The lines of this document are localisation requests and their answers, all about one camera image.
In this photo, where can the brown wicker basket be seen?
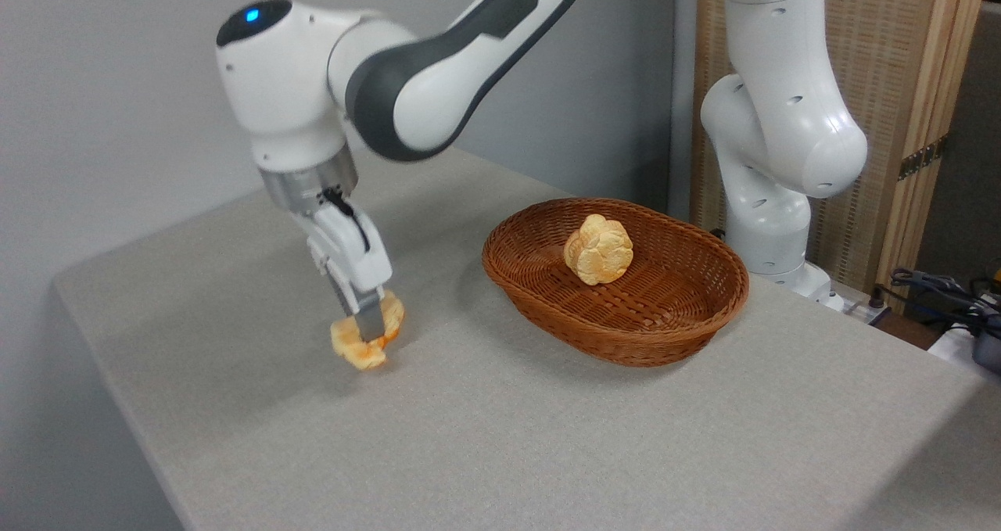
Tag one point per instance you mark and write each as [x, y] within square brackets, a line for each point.
[626, 320]

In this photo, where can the wooden rattan folding screen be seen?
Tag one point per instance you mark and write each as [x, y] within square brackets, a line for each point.
[899, 46]

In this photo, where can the round golden bread bun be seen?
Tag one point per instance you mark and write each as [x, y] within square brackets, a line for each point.
[599, 249]

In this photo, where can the long golden bread roll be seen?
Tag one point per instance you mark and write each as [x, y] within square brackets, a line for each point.
[356, 353]

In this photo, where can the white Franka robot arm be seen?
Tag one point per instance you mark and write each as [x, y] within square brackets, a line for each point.
[289, 85]

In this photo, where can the white power strip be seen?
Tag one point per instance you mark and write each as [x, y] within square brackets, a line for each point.
[860, 308]

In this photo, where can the metal screen hinge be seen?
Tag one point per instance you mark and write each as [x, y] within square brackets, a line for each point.
[923, 158]

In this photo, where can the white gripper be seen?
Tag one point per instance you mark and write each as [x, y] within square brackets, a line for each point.
[348, 253]

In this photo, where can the blue grey device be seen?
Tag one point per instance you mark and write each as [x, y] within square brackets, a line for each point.
[989, 351]

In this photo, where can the grey tablecloth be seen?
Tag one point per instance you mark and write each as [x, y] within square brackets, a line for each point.
[547, 437]

